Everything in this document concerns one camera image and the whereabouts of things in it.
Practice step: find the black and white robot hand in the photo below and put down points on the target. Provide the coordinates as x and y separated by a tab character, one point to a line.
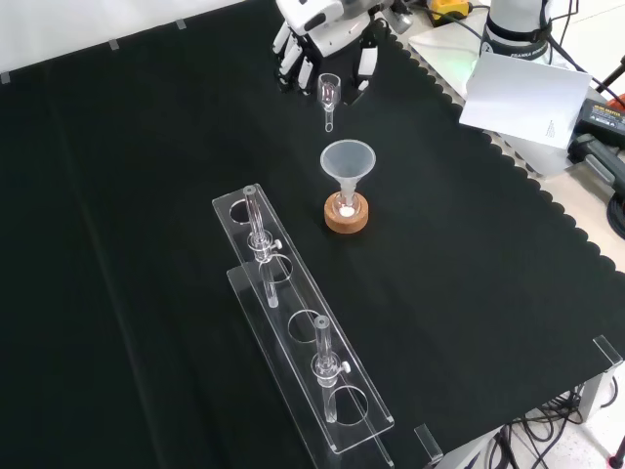
332	34

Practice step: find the translucent plastic funnel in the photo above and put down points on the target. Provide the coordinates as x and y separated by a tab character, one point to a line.
347	161

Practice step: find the clear acrylic funnel stand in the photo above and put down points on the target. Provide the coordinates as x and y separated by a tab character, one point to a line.
303	312

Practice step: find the pale board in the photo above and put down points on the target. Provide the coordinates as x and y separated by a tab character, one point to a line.
439	44

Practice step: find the yellow stop button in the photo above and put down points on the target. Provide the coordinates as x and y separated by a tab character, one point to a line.
446	7

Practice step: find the grey tape piece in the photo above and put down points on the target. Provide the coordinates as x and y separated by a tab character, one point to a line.
180	24
113	45
4	77

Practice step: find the clear round-bottom flask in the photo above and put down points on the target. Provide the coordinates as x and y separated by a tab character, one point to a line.
356	207

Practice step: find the white paper sheet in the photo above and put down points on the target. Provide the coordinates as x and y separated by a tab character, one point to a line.
527	98

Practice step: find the black table cloth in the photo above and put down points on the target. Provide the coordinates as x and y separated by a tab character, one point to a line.
146	244

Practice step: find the black tripod leg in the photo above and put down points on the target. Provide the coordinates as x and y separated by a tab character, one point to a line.
610	78

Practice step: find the black box with yellow label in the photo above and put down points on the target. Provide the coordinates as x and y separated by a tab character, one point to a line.
603	119

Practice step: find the black grey device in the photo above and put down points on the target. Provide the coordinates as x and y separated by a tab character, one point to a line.
598	158

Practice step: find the clear acrylic edge clamp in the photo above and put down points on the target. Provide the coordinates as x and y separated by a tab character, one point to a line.
608	351
429	445

